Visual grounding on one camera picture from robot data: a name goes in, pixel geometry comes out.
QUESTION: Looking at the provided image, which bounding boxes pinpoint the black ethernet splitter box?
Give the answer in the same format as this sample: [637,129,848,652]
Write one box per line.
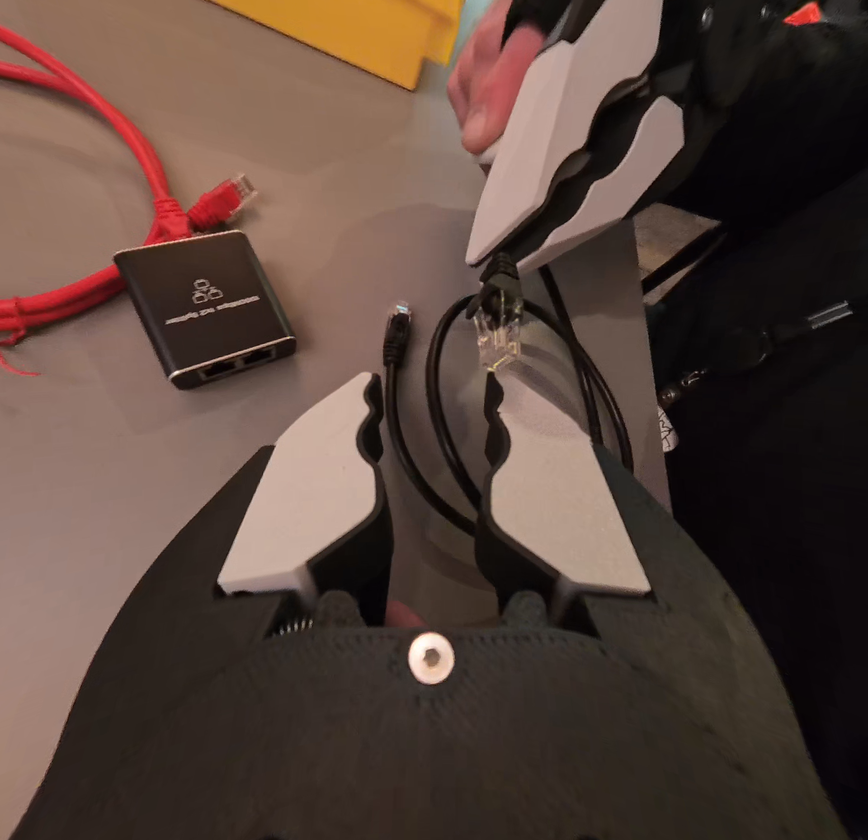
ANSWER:
[112,228,298,391]

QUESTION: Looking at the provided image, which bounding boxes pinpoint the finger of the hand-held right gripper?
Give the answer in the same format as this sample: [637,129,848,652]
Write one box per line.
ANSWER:
[464,0,665,268]
[517,80,687,276]

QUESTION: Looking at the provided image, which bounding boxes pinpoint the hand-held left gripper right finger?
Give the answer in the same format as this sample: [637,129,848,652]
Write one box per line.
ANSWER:
[475,369,653,610]

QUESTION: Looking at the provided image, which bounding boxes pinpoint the person's right hand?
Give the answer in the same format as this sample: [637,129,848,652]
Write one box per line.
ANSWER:
[448,0,550,156]

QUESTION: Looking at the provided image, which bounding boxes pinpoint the red ethernet cable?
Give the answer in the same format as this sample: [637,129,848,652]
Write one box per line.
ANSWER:
[0,25,260,378]

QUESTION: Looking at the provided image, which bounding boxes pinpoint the yellow plastic bin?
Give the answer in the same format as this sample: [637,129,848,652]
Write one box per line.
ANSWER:
[146,0,470,91]

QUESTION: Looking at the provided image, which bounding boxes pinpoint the black ethernet cable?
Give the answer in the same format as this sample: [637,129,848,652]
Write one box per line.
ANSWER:
[382,250,636,537]

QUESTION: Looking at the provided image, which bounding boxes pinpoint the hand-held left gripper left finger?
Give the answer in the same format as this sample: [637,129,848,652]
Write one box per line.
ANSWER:
[217,371,394,604]

